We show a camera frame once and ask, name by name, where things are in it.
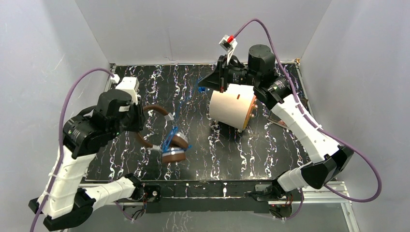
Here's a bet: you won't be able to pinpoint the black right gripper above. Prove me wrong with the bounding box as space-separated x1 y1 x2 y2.
198 55 260 93

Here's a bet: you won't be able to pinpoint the thin blue headphone cable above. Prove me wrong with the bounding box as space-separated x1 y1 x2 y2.
160 76 207 154

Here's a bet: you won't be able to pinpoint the brown silver headphones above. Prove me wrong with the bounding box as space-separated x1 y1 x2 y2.
136 105 190 164

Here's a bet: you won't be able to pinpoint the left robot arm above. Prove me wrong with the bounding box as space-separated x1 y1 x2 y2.
29 89 145 232

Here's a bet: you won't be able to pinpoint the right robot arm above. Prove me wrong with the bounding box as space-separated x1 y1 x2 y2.
199 44 353 200

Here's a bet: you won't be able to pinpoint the white cylindrical drum box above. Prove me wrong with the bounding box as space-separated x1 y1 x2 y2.
209 84 256 131

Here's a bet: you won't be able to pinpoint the dark book three days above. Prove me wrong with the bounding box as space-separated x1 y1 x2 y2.
267 118 289 130

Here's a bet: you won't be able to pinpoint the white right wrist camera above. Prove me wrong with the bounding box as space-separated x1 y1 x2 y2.
219 35 237 63

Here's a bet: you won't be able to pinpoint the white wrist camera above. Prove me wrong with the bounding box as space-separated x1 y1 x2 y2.
110 74 139 105
219 35 237 63

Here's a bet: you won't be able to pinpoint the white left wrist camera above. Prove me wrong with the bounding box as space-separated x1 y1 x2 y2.
110 74 139 105

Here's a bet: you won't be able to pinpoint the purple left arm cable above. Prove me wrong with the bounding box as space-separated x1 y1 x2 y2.
29 68 116 232

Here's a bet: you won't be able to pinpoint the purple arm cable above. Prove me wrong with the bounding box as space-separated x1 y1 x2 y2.
29 68 116 232
233 18 383 221

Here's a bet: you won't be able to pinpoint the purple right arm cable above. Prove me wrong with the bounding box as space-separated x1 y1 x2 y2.
233 18 383 221

